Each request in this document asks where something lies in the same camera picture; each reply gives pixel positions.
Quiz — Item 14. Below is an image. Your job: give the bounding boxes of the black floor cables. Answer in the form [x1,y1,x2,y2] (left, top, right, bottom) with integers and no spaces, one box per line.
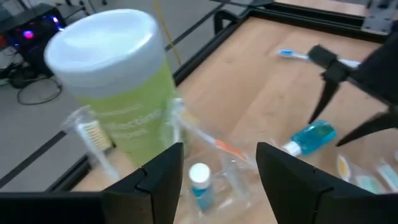
[7,66,63,106]

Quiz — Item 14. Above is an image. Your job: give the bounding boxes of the clear plastic bag with bottles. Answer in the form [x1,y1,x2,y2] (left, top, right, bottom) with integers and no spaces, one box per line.
[62,98,261,224]

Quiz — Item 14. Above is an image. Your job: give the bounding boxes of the white toothbrush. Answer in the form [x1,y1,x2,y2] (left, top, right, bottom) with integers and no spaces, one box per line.
[75,120,121,182]

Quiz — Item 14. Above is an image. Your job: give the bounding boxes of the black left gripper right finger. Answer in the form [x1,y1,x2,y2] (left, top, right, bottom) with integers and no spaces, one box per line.
[256,142,374,224]

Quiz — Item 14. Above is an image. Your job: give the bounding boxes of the grey metal base plate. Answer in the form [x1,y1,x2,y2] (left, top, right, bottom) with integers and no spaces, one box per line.
[361,0,398,34]

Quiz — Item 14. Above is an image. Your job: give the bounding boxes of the blue toothbrush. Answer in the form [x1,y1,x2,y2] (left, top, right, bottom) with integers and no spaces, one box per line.
[277,48,362,70]

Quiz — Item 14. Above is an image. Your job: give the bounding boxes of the black table frame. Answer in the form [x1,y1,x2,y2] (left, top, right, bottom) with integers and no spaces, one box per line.
[46,0,389,192]

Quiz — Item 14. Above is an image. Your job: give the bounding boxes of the blue mouthwash bottle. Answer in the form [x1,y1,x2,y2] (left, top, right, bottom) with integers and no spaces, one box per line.
[282,119,338,157]
[188,162,216,213]

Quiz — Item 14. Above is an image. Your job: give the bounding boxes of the green wipes canister white lid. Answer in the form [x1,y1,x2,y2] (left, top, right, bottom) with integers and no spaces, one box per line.
[43,8,178,168]

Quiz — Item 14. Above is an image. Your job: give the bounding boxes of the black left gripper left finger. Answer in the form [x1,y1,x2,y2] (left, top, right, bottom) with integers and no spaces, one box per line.
[102,142,185,224]

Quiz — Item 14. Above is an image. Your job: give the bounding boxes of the green toothbrush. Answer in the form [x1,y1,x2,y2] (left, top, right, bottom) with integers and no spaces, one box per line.
[354,174,387,195]
[375,161,398,192]

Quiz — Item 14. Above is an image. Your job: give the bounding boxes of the yellow-headed toothbrush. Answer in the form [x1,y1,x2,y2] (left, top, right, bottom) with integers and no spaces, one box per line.
[336,153,353,183]

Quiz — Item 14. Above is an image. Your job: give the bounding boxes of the orange toothbrush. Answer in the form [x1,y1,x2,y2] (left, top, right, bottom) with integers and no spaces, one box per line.
[173,115,250,162]

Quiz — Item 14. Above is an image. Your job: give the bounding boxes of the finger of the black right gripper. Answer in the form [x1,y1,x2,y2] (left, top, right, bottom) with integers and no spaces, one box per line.
[307,73,341,125]
[335,106,398,147]

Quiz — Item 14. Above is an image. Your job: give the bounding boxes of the computer tower with lights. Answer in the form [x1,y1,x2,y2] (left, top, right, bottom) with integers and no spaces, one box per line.
[4,4,67,77]

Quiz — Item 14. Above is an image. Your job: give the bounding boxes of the yellow hanging cable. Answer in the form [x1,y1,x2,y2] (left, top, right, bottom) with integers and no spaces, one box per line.
[153,0,182,67]

